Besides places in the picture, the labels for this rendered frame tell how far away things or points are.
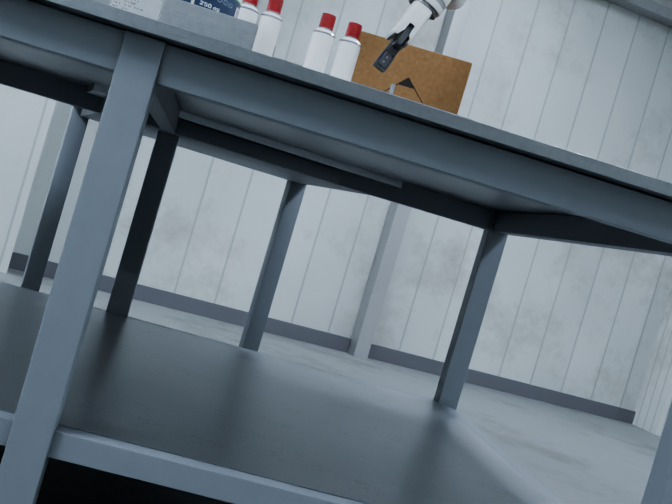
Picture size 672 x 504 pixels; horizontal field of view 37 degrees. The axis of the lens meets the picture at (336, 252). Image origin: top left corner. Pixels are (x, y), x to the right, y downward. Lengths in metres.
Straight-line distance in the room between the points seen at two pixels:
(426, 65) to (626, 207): 1.07
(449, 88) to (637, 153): 3.84
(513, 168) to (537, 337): 4.58
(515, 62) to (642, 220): 4.32
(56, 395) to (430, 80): 1.41
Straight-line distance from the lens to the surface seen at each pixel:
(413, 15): 2.35
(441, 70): 2.60
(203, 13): 1.56
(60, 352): 1.53
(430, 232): 5.72
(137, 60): 1.51
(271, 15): 2.33
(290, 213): 3.68
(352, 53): 2.34
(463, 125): 1.52
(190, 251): 5.32
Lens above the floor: 0.61
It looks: 1 degrees down
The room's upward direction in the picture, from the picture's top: 16 degrees clockwise
